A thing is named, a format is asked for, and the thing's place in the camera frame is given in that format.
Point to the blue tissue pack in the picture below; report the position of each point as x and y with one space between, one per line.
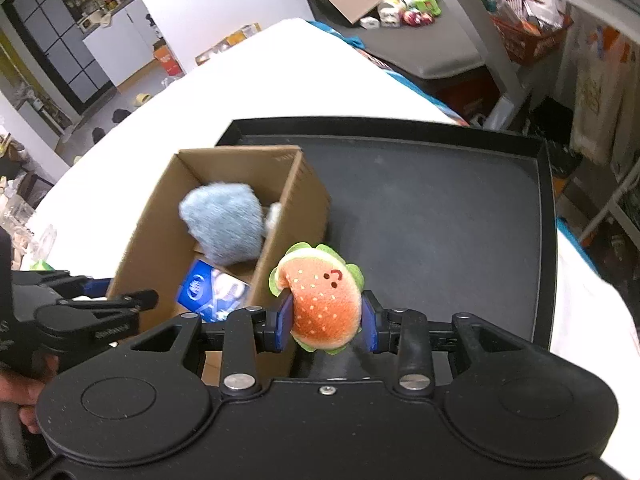
200 290

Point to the white cabinet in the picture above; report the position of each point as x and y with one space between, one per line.
120 45

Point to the white printed cloth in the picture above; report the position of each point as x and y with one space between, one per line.
595 100

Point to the burger plush toy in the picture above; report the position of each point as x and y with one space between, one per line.
325 300

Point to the grey metal table leg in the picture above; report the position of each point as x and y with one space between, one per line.
480 35

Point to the yellow slipper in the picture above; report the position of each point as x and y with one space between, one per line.
143 98

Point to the colourful toy pile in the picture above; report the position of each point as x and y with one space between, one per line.
407 7

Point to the plastic bottle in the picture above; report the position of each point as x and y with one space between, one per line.
491 0

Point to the black tray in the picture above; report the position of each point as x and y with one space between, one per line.
440 220

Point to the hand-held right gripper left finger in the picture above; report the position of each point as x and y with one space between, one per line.
282 327

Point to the black framed glass door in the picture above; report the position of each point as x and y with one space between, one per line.
60 40

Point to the brown cardboard box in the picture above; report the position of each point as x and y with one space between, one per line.
150 235

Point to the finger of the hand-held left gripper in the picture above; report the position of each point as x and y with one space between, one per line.
100 317
97 286

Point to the person's left hand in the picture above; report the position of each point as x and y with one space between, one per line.
25 390

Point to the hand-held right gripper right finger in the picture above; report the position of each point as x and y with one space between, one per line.
369 325

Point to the black slipper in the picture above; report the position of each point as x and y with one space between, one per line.
119 115
98 134

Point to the orange box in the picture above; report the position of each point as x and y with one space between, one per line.
167 60

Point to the fluffy light blue plush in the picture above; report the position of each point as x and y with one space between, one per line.
225 225

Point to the clear glass jars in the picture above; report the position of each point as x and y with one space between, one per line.
20 225

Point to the orange plastic basket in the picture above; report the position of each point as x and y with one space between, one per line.
535 37

